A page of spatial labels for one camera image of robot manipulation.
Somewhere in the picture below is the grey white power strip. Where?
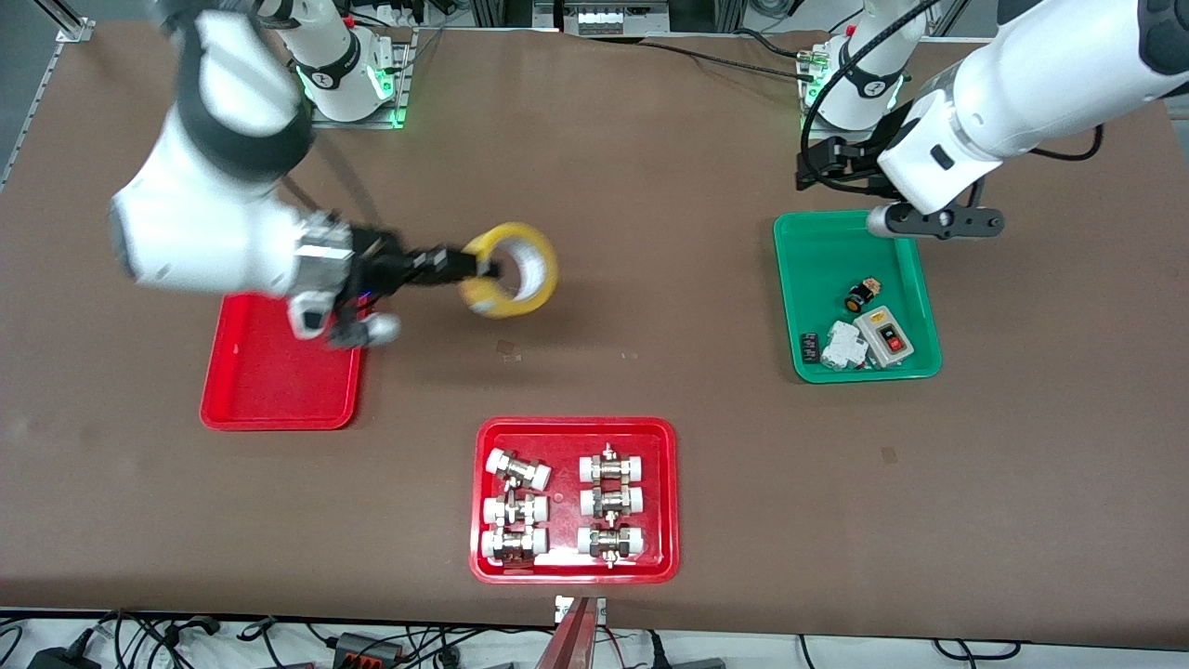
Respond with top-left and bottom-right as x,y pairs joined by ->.
555,0 -> 672,38

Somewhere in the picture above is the metal white pipe fitting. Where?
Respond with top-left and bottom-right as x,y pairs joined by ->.
480,526 -> 549,567
580,484 -> 646,519
486,449 -> 553,492
579,443 -> 647,485
577,522 -> 647,569
482,492 -> 549,529

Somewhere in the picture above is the black cable on table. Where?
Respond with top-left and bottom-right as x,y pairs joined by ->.
639,28 -> 837,83

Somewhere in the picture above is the black floor cable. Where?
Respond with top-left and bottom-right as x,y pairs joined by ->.
933,636 -> 1025,663

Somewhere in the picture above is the black orange connector box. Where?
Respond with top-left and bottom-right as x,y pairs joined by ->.
332,631 -> 408,667

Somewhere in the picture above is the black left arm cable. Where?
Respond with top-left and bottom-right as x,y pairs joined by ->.
800,0 -> 941,154

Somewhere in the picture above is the yellow tape roll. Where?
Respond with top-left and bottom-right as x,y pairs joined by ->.
458,221 -> 561,321

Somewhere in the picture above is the green plastic tray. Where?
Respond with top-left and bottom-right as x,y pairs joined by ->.
773,210 -> 944,384

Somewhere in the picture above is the empty red plastic tray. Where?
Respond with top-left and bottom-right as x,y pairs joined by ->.
200,292 -> 366,432

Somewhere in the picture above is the black power adapter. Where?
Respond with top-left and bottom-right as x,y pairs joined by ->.
26,643 -> 103,669

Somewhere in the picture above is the red metal clamp bar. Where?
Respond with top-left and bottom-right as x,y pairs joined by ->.
533,597 -> 601,669

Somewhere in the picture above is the white red-black switch box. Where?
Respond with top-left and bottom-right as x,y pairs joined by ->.
855,307 -> 917,371

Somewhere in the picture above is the black plug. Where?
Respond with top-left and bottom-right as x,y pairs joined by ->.
648,632 -> 727,669

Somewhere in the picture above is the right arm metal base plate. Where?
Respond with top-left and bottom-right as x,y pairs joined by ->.
308,28 -> 415,130

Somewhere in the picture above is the white circuit breaker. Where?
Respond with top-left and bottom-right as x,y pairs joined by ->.
819,321 -> 872,374

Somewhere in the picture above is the red tray with fittings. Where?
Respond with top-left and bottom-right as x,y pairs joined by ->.
469,416 -> 680,585

